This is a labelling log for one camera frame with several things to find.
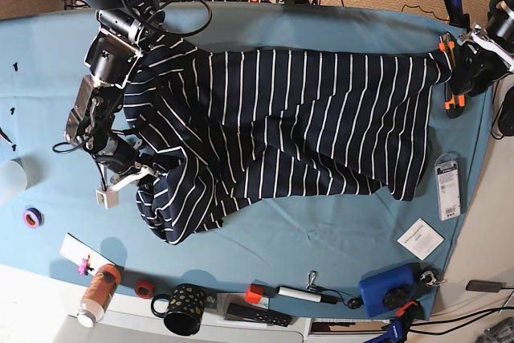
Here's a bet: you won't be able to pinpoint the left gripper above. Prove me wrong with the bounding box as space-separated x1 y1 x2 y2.
449 23 513 96

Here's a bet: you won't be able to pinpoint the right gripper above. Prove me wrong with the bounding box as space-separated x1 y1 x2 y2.
94 136 152 209

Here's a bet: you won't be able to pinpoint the navy white striped t-shirt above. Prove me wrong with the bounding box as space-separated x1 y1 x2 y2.
96 0 457 246

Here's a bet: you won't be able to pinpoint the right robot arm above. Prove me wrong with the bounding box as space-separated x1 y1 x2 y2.
53 0 164 209

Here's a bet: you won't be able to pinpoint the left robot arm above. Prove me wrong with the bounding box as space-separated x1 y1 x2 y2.
449 0 513 96

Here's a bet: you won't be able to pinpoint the teal table cloth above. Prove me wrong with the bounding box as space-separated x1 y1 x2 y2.
1 2 492 295

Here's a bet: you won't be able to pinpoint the blue black clamp top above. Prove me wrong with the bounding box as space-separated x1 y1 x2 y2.
443 0 470 28

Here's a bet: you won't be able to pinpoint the white paper sheet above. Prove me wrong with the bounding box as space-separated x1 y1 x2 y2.
59 234 114 275

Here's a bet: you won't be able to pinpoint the orange black utility knife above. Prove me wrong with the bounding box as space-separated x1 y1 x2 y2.
439 32 465 119

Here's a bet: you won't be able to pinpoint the black round object right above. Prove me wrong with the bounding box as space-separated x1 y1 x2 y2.
497 87 514 137

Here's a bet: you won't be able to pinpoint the pink clip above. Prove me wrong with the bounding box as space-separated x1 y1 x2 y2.
77 258 89 276

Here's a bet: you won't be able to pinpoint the purple tape roll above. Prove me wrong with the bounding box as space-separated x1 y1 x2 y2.
22 207 43 229

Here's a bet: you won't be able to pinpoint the orange bottle white cap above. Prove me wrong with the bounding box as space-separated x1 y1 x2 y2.
77 264 121 328

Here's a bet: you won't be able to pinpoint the translucent plastic cup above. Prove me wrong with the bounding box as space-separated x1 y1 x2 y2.
0 160 28 206

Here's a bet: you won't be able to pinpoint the red tape roll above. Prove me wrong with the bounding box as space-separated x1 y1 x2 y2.
134 280 155 300

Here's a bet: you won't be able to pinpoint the clear plastic blister pack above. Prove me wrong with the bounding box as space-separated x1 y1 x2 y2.
434 153 461 222

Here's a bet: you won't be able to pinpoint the black mug gold leaves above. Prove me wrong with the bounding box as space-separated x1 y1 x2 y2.
150 284 207 337

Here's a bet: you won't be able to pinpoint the red orange cube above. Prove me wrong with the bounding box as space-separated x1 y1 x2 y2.
244 284 263 304

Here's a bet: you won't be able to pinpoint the black remote control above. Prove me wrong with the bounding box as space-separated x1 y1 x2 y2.
226 303 293 327

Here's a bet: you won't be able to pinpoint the white square card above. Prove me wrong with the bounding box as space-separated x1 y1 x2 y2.
397 218 444 260

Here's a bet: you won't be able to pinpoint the white black marker pen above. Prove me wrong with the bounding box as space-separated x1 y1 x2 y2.
276 286 338 304

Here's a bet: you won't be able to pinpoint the metal carabiner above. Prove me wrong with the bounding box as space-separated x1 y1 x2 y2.
306 271 317 292

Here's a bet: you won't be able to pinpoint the black power adapter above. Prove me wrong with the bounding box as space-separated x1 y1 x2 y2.
465 280 504 293

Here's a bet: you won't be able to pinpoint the blue box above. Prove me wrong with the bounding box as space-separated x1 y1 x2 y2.
358 265 418 318

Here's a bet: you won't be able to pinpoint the blue clamp bottom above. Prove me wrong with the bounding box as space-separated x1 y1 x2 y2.
371 300 422 343

